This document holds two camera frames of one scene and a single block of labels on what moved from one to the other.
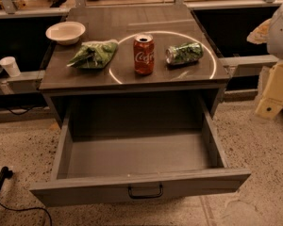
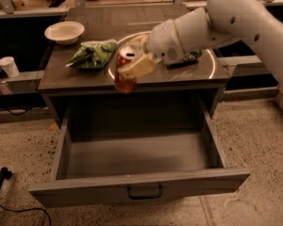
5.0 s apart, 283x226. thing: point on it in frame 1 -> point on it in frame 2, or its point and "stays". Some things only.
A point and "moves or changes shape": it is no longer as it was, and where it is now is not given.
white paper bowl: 66,33 stays
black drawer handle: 155,196 stays
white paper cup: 10,66 stays
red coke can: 143,54 moves or changes shape
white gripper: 281,35 -> 162,42
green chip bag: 94,55 stays
